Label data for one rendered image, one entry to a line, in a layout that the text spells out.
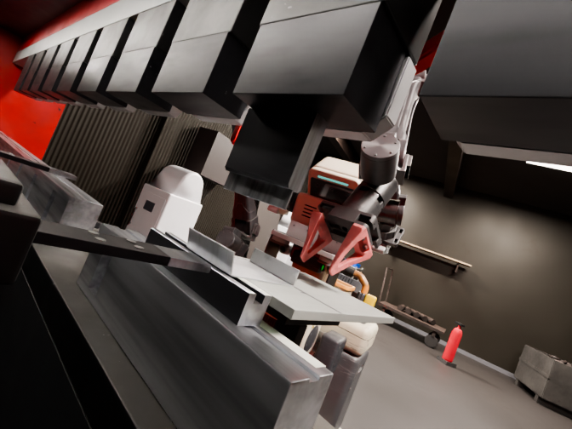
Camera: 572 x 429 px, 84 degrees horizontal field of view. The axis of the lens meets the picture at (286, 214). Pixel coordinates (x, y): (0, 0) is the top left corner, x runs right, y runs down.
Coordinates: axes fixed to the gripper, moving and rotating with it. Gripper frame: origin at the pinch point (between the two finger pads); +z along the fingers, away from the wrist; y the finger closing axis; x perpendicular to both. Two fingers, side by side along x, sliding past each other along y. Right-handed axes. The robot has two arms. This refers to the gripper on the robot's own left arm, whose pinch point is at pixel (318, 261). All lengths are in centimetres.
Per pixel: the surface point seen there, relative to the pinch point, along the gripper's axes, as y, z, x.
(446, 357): -64, -200, 533
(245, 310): 7.4, 14.3, -14.6
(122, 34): -49, -12, -33
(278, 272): 0.5, 6.8, -6.1
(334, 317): 10.3, 8.2, -6.0
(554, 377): 66, -274, 585
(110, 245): 2.3, 18.0, -24.9
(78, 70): -69, -6, -29
